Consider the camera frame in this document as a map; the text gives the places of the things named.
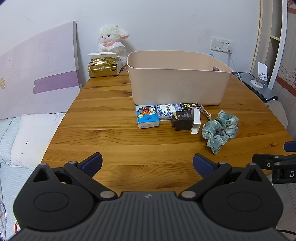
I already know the gold tissue pack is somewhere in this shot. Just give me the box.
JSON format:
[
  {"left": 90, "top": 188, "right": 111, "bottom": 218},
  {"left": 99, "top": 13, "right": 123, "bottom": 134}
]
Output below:
[{"left": 87, "top": 52, "right": 122, "bottom": 78}]

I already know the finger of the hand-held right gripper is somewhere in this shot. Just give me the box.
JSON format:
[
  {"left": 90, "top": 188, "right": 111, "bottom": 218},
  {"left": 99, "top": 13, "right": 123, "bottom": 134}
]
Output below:
[
  {"left": 252, "top": 153, "right": 296, "bottom": 173},
  {"left": 284, "top": 141, "right": 296, "bottom": 153}
]

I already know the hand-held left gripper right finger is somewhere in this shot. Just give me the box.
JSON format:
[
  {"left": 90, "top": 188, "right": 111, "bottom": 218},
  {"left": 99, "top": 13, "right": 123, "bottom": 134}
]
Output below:
[{"left": 179, "top": 153, "right": 266, "bottom": 200}]

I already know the white rectangular box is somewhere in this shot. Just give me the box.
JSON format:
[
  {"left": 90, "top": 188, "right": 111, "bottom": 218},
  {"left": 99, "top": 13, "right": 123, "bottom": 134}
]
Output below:
[{"left": 191, "top": 108, "right": 201, "bottom": 135}]

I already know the white wall switch socket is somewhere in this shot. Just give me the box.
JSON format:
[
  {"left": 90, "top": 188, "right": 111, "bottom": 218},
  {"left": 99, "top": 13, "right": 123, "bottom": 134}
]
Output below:
[{"left": 210, "top": 36, "right": 233, "bottom": 52}]

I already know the pink purple headboard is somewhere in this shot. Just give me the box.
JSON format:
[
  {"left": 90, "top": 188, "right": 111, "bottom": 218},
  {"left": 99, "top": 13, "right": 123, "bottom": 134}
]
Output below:
[{"left": 0, "top": 21, "right": 83, "bottom": 120}]

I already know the black box with yellow stars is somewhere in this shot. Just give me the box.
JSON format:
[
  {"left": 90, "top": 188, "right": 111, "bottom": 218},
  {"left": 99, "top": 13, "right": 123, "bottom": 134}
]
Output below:
[{"left": 180, "top": 102, "right": 201, "bottom": 112}]

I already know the white pillow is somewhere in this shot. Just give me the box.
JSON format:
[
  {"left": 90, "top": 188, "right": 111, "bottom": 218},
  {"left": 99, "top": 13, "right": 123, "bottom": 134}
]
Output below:
[{"left": 10, "top": 113, "right": 66, "bottom": 169}]

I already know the plain black box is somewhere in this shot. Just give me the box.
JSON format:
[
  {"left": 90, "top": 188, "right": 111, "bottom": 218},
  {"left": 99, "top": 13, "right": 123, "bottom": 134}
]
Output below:
[{"left": 171, "top": 111, "right": 194, "bottom": 131}]

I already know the white bookshelf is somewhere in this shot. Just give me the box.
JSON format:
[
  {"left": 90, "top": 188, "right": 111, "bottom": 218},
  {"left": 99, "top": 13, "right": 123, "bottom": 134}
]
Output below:
[{"left": 251, "top": 0, "right": 296, "bottom": 91}]

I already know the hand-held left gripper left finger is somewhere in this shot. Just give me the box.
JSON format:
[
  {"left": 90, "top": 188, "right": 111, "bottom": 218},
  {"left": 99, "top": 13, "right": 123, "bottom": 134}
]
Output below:
[{"left": 32, "top": 152, "right": 117, "bottom": 201}]

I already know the white plush sheep toy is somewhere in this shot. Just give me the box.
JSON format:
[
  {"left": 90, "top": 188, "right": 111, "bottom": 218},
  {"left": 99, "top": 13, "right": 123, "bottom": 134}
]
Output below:
[{"left": 97, "top": 25, "right": 130, "bottom": 66}]

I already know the white phone stand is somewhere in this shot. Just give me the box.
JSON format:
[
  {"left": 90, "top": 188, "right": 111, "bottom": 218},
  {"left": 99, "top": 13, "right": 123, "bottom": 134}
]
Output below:
[{"left": 251, "top": 62, "right": 270, "bottom": 88}]

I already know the blue white patterned tissue packet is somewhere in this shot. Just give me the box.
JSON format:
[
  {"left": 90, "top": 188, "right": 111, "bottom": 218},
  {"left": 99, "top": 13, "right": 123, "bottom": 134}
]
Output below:
[{"left": 156, "top": 104, "right": 183, "bottom": 121}]

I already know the green plaid scrunchie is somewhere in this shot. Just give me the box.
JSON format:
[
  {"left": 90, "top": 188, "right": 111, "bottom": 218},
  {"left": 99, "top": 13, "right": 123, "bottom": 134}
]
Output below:
[{"left": 202, "top": 110, "right": 238, "bottom": 155}]

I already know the blue cartoon tissue packet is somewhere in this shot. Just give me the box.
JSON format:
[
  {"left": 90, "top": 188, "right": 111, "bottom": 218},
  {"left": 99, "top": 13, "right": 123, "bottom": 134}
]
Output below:
[{"left": 135, "top": 105, "right": 160, "bottom": 129}]

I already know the beige plastic storage bin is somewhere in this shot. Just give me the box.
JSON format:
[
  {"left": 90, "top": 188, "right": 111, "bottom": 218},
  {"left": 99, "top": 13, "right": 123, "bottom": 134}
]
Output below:
[{"left": 127, "top": 50, "right": 233, "bottom": 106}]

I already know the grey laptop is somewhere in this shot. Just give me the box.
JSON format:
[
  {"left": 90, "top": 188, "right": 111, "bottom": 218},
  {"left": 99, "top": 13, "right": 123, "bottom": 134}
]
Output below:
[{"left": 232, "top": 72, "right": 279, "bottom": 100}]

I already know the white plug cable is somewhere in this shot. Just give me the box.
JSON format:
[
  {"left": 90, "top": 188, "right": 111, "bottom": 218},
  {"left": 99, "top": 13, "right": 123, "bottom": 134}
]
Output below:
[{"left": 228, "top": 46, "right": 243, "bottom": 82}]

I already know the light blue bed sheet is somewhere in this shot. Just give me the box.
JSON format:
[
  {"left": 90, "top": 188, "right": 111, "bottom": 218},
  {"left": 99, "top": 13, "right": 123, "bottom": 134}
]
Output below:
[{"left": 0, "top": 117, "right": 42, "bottom": 239}]

